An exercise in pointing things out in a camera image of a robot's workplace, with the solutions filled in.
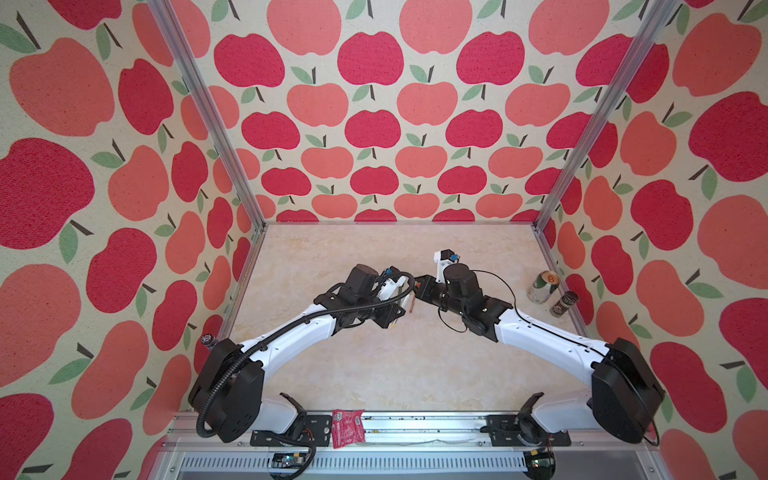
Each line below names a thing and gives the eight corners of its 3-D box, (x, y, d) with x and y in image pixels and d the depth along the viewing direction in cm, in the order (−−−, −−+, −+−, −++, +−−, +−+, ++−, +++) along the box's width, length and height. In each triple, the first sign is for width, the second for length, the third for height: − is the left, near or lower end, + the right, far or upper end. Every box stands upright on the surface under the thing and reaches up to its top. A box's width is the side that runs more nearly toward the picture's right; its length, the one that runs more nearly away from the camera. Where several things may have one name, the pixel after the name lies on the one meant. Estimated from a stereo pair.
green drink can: (529, 305, 100) (544, 286, 91) (524, 290, 104) (538, 270, 95) (546, 305, 100) (563, 286, 91) (540, 290, 104) (555, 270, 95)
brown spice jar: (552, 318, 96) (568, 301, 88) (548, 308, 99) (563, 291, 91) (564, 318, 96) (580, 301, 88) (559, 308, 99) (575, 291, 91)
